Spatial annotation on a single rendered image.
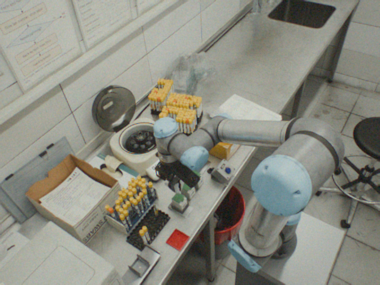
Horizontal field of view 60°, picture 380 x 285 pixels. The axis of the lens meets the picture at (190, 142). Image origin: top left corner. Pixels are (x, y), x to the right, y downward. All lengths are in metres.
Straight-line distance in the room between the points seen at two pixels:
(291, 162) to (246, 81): 1.36
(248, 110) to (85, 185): 0.89
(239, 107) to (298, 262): 0.86
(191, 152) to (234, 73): 1.14
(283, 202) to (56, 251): 0.67
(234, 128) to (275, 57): 1.30
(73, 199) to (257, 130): 0.86
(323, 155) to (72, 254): 0.72
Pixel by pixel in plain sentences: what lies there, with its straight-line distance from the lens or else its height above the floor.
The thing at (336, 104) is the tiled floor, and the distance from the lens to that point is 3.32.
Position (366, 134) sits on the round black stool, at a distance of 2.12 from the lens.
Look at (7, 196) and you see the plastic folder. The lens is 1.48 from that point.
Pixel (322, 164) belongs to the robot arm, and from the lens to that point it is 0.69.
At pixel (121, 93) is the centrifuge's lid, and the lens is 1.59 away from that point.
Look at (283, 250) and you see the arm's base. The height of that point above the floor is 0.96.
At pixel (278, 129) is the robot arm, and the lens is 0.83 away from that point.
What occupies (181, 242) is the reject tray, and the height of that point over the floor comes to 0.88.
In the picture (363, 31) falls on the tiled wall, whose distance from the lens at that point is 3.32.
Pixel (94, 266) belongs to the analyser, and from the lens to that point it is 1.00.
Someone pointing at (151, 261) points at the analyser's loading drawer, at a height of 0.92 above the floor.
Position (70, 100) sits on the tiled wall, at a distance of 1.49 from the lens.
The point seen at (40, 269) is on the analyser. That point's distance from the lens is 1.06.
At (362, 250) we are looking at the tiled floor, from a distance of 2.44.
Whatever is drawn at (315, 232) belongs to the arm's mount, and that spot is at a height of 0.92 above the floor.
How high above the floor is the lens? 2.05
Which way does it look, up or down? 47 degrees down
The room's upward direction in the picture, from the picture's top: 5 degrees counter-clockwise
